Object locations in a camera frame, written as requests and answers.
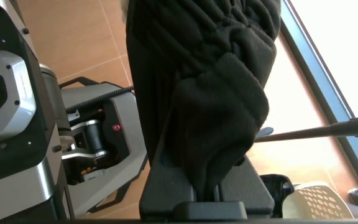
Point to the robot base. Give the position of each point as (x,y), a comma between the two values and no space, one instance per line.
(17,124)

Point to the white laundry basket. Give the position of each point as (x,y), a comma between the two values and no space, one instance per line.
(315,202)

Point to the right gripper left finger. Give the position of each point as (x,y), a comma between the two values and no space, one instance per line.
(157,186)

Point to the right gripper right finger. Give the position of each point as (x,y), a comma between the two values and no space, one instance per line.
(247,186)

